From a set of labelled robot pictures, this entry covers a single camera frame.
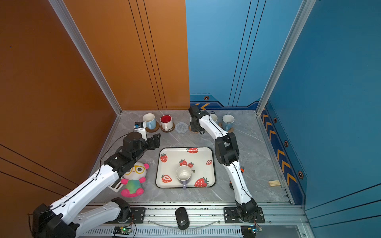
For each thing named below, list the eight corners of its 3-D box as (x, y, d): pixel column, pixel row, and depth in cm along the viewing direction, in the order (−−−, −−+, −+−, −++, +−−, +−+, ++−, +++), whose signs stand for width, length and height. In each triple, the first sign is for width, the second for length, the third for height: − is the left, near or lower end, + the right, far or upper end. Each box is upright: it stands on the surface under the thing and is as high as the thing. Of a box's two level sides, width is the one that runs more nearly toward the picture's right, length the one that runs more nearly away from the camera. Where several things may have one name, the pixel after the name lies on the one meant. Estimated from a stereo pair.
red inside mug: (160, 133, 108) (158, 125, 101) (162, 121, 115) (160, 114, 108) (171, 133, 108) (170, 125, 101) (173, 121, 115) (171, 114, 108)
